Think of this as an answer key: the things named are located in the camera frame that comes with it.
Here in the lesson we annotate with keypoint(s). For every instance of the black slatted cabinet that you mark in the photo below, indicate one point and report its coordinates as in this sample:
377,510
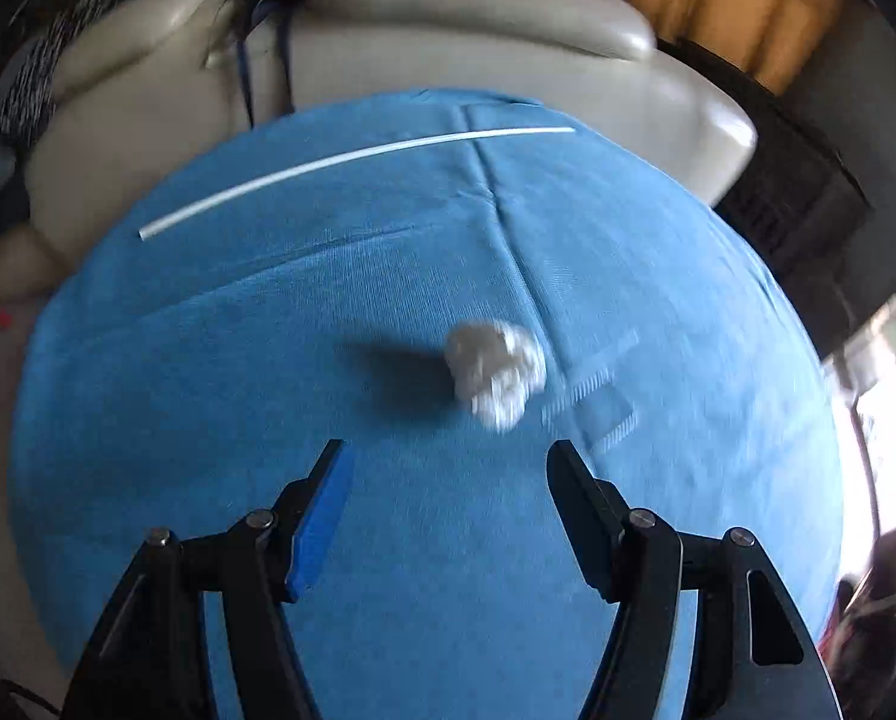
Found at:
793,195

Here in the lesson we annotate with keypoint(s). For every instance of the clear plastic wrapper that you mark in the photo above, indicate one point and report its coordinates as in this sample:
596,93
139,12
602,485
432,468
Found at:
594,397

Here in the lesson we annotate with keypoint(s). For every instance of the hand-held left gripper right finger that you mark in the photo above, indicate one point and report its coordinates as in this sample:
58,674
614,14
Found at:
579,517

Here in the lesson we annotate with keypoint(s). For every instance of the white plastic tube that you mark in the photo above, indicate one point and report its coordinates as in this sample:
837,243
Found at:
343,159

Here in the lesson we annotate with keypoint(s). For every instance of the white paper ball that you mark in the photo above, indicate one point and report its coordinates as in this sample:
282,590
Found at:
494,371

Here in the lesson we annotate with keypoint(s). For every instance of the blue tablecloth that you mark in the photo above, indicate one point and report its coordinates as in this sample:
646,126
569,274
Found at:
418,300

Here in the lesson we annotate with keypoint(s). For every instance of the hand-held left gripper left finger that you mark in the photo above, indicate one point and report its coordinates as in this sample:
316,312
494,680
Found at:
319,525

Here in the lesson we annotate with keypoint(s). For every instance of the orange curtain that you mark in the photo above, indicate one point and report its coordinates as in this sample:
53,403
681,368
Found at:
740,7

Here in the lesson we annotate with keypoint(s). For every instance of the cream leather sofa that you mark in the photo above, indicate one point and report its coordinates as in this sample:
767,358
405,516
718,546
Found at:
358,37

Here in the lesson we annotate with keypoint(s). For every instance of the black white patterned cloth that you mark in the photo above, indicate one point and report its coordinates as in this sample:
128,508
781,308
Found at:
51,67

